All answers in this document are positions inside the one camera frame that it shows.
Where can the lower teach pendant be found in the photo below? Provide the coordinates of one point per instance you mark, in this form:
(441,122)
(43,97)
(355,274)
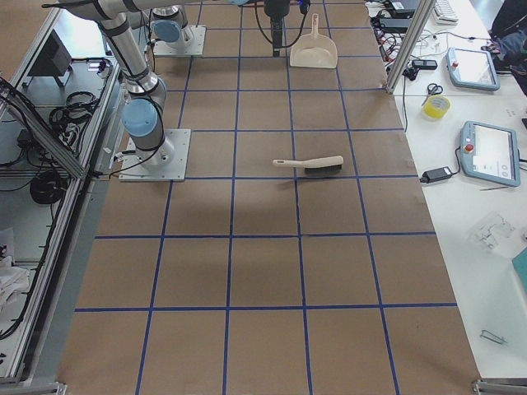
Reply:
(490,153)

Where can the upper teach pendant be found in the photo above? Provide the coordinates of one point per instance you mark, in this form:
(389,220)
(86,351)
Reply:
(473,69)

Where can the black monitor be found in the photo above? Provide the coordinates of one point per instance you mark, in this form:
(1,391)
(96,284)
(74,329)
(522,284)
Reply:
(53,60)

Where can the scissors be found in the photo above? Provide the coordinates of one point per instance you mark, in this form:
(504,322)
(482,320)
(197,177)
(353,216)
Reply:
(432,89)

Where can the metal clip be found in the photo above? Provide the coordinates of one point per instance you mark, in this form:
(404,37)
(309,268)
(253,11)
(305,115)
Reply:
(492,337)

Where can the aluminium frame post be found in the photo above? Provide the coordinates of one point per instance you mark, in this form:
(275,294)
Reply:
(414,31)

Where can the clear plastic package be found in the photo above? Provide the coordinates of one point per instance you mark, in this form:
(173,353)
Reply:
(494,234)

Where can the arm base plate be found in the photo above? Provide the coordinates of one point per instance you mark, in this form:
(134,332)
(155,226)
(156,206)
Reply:
(169,162)
(195,50)

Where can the beige hand brush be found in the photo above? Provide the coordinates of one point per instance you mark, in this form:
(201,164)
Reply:
(315,167)

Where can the teach pendant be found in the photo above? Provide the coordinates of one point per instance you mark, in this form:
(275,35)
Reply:
(490,153)
(473,69)

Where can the beige plastic dustpan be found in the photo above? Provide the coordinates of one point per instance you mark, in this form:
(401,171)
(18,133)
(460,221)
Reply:
(314,49)

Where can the yellow tape roll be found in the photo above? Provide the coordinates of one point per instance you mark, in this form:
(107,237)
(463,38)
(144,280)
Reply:
(436,106)

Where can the black power adapter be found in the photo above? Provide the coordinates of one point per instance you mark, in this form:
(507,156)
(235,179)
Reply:
(436,175)

